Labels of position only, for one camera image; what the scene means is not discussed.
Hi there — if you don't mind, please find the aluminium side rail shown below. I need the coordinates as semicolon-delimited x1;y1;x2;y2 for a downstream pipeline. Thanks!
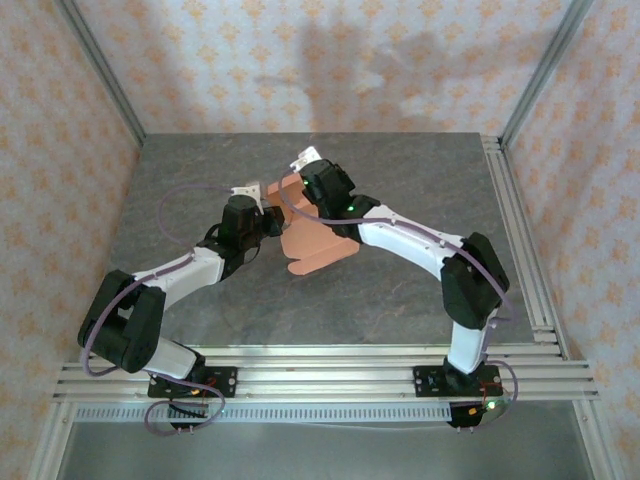
481;133;569;347

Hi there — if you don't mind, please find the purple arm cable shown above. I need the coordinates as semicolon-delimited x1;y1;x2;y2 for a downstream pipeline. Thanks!
278;168;519;434
79;183;236;437

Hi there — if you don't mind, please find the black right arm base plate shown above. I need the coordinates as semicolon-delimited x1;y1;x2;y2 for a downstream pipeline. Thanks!
413;364;502;400

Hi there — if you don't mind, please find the aluminium cross rail frame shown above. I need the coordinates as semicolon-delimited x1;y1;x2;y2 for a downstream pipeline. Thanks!
52;343;599;403

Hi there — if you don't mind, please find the brown cardboard box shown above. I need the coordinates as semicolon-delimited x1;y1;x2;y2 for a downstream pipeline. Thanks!
263;181;362;277

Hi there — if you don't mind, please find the black base controller board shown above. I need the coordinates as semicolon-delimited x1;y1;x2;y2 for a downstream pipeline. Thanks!
446;397;504;432
167;398;214;434

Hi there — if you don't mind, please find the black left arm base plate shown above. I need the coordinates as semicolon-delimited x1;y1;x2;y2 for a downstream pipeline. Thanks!
146;365;239;400

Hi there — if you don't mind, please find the aluminium frame leg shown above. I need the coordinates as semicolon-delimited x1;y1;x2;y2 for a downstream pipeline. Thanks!
571;399;617;480
31;399;77;480

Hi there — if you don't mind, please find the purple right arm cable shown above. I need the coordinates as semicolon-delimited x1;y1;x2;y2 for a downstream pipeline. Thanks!
278;168;519;434

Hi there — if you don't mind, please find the grey slotted cable duct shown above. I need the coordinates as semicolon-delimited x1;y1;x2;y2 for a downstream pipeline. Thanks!
74;402;454;424

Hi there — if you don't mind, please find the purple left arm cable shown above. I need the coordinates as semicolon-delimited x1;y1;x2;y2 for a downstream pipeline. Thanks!
79;183;236;437

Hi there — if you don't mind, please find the aluminium upright post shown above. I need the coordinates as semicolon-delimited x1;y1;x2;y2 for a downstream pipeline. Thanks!
58;0;148;146
498;0;597;147

